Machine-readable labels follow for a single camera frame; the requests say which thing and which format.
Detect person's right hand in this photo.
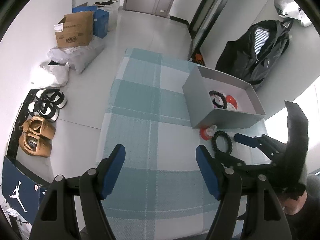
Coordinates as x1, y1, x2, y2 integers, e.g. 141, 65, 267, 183
280, 174, 319, 215

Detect black bracelet with red charm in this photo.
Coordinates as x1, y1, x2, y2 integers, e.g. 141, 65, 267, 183
208, 90, 228, 110

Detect brown cardboard box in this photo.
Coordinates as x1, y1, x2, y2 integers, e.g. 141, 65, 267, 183
54, 11, 93, 48

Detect tan suede shoe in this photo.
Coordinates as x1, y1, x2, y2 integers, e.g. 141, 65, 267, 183
22, 115, 56, 140
18, 132, 52, 158

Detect blue cardboard box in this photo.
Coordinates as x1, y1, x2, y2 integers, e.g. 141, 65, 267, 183
72, 3, 98, 13
93, 9, 109, 38

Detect teal checked tablecloth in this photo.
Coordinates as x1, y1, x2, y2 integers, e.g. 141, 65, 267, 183
98, 48, 265, 239

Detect grey Find X9 Pro box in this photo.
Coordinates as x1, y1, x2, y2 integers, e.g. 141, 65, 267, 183
182, 66, 265, 128

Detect blue Jordan shoe box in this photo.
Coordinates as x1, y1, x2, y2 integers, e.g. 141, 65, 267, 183
2, 157, 50, 224

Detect white parcel bag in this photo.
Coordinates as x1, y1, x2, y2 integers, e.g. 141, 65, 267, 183
30, 63, 70, 88

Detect orange black object on floor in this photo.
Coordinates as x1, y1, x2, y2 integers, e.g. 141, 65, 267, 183
189, 53, 205, 66

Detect red round China badge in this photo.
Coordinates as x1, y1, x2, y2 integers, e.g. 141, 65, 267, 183
226, 95, 238, 111

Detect black braided bracelet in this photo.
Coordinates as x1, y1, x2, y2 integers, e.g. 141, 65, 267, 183
211, 130, 234, 155

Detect grey plastic parcel bag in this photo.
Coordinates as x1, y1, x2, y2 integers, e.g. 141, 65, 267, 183
47, 35, 105, 74

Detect black jacket striped lining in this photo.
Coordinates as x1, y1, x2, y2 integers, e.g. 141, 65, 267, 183
215, 18, 294, 90

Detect white plastic bag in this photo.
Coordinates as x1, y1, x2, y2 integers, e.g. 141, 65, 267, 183
93, 0, 120, 31

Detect white printed shopping bag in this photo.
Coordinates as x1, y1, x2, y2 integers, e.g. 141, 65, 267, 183
273, 0, 312, 27

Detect red and clear ring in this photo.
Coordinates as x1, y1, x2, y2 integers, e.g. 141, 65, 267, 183
199, 125, 218, 141

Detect black white sneaker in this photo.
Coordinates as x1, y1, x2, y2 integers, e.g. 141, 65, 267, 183
28, 101, 59, 122
36, 88, 67, 109

